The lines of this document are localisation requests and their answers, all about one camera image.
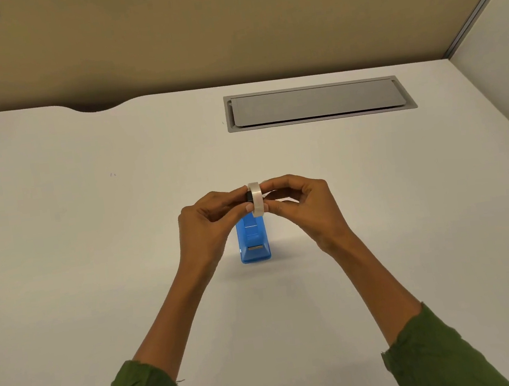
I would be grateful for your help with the person's left hand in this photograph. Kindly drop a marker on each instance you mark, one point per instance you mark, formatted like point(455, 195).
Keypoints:
point(199, 232)

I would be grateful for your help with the person's right hand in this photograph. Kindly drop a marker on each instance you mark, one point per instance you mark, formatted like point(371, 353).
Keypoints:
point(317, 210)

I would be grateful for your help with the person's right middle finger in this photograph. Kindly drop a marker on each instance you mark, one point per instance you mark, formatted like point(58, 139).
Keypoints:
point(282, 193)

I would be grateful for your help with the person's right thumb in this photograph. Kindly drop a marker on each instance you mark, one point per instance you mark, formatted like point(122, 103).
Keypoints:
point(281, 205)

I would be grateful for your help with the person's left thumb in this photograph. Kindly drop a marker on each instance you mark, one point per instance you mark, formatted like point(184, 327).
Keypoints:
point(234, 213)

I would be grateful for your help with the clear tape roll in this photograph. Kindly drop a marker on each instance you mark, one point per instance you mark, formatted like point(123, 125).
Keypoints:
point(256, 199)

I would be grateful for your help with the person's left forearm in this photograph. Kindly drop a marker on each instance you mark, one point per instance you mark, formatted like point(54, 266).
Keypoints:
point(168, 323)

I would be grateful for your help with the person's right forearm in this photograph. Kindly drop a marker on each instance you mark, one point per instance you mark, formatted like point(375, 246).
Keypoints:
point(372, 287)

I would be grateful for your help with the blue tape dispenser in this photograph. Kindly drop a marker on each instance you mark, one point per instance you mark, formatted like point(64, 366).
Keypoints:
point(253, 241)

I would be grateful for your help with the beige desk partition panel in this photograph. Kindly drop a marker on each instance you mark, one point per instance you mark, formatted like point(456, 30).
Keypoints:
point(225, 27)

